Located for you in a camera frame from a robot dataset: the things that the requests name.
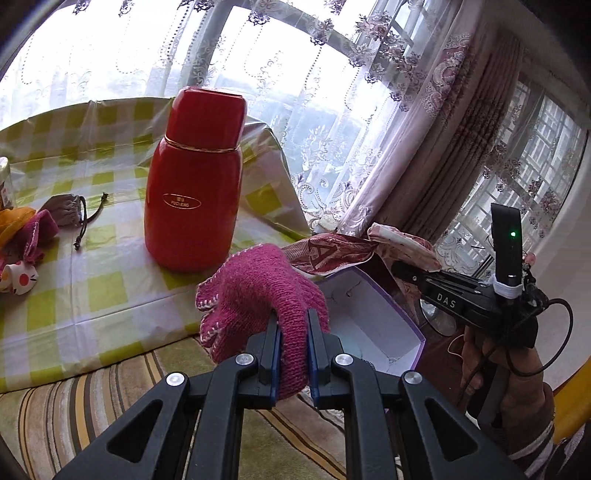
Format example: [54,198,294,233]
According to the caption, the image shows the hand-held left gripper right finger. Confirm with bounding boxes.
[307,308,527,480]

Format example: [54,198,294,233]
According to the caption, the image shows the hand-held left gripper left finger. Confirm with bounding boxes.
[53,318,282,480]

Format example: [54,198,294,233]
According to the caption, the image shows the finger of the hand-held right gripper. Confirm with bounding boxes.
[392,261,435,295]

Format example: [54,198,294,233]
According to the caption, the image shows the white floral cloth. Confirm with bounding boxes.
[368,222,443,273]

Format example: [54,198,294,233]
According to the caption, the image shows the magenta knit glove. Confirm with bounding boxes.
[21,210,60,265]
[196,244,331,400]

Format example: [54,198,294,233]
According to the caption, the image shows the purple cardboard box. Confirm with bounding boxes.
[318,267,427,377]

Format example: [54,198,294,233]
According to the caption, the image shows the grey drawstring pouch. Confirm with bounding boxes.
[41,193,110,251]

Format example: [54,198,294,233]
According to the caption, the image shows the white cartoon print sock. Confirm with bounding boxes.
[0,258,38,294]

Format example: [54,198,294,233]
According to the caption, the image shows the person's right forearm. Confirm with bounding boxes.
[489,383,562,480]

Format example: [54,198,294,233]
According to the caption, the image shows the person's right hand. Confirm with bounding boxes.
[461,327,548,417]

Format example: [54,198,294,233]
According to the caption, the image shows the red printed bag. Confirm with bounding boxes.
[279,233,378,278]

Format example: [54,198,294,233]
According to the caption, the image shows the mauve embroidered curtain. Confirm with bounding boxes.
[342,9,476,241]

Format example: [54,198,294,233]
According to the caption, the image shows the yellow plastic object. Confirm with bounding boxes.
[551,382,591,445]

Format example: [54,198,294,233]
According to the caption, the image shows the white embroidered lace curtain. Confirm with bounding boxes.
[438,83,588,278]
[0,0,467,234]

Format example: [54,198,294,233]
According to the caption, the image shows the yellow green checkered tablecloth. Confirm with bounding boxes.
[0,97,310,394]

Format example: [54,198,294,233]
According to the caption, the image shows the brown pleated curtain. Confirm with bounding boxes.
[438,18,528,250]

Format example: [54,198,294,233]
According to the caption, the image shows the red thermos flask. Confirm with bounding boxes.
[144,86,248,272]

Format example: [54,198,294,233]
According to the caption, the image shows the striped plush cushion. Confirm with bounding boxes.
[0,332,352,480]

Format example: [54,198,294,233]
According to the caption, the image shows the orange cloth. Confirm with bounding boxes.
[0,208,37,248]

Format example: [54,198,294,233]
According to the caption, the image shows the glass jar with metal lid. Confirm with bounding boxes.
[0,157,17,208]

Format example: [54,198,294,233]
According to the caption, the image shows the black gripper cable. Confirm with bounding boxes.
[462,298,576,398]

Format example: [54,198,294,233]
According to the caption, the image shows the grey window frame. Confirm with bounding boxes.
[0,0,399,93]

